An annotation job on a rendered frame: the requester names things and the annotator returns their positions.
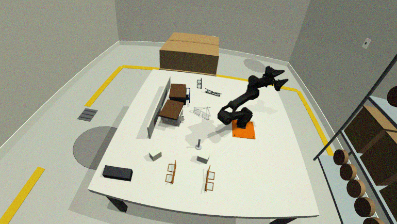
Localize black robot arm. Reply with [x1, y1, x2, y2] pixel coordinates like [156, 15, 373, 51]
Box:
[218, 75, 264, 129]

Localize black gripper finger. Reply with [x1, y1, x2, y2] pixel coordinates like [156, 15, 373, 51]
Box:
[271, 68, 284, 77]
[278, 79, 288, 88]

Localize white flat panel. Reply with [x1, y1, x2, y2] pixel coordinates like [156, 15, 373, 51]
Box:
[147, 76, 171, 139]

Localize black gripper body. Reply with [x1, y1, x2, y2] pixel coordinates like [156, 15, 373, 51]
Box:
[261, 66, 280, 91]

